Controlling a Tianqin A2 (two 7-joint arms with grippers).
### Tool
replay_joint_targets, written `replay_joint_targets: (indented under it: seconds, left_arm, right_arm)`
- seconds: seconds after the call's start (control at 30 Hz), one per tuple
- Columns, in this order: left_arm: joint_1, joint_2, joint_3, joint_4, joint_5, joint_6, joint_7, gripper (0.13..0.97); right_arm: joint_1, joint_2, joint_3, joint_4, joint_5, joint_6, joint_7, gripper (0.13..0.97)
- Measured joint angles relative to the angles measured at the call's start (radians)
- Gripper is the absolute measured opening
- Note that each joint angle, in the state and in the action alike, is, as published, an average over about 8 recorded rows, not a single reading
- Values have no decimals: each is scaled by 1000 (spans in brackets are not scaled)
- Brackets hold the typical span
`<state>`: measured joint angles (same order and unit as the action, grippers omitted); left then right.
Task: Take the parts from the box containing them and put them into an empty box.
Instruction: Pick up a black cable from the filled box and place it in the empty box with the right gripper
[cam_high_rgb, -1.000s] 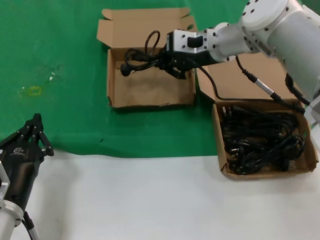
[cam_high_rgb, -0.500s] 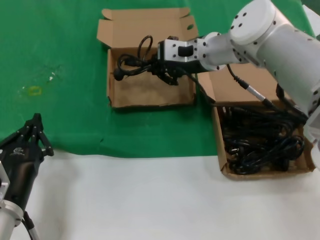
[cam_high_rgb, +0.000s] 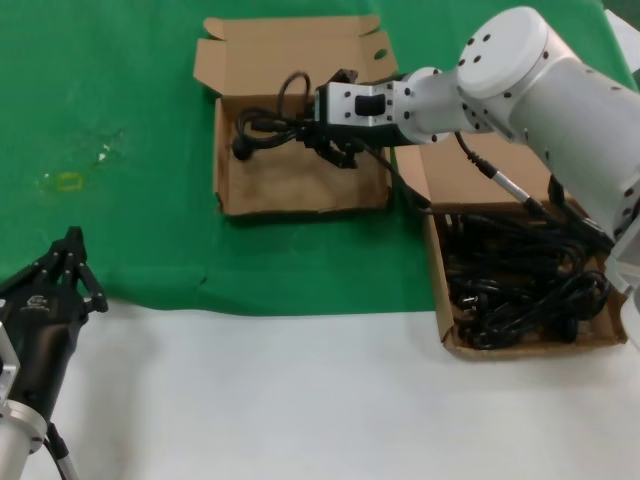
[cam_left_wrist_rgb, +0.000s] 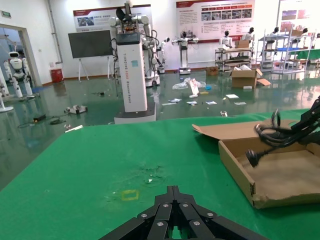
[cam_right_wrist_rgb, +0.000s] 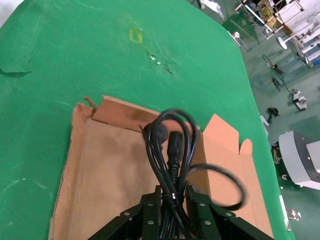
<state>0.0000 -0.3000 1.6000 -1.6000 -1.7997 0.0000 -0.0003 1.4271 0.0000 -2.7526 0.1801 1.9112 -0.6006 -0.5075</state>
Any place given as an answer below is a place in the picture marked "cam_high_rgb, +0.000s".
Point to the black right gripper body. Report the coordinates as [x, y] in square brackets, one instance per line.
[350, 135]

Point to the white paper sheet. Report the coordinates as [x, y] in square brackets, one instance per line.
[625, 35]

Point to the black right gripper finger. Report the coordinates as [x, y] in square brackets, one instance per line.
[347, 76]
[340, 157]

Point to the cardboard box with round hole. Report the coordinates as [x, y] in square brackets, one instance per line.
[480, 185]

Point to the green table cloth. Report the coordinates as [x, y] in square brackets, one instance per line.
[125, 75]

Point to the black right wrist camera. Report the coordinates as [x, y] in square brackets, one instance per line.
[320, 102]

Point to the cardboard box with oval hole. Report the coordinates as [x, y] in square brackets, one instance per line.
[280, 185]

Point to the silver wrist bracket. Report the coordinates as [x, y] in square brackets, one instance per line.
[345, 100]
[7, 365]

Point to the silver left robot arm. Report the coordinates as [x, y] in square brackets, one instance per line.
[15, 440]

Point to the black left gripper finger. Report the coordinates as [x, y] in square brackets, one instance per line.
[82, 272]
[50, 257]

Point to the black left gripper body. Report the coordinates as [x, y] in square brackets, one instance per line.
[40, 340]

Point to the silver left wrist bracket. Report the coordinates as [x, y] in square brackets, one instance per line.
[7, 365]

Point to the silver right wrist bracket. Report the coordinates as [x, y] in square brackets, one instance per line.
[345, 100]

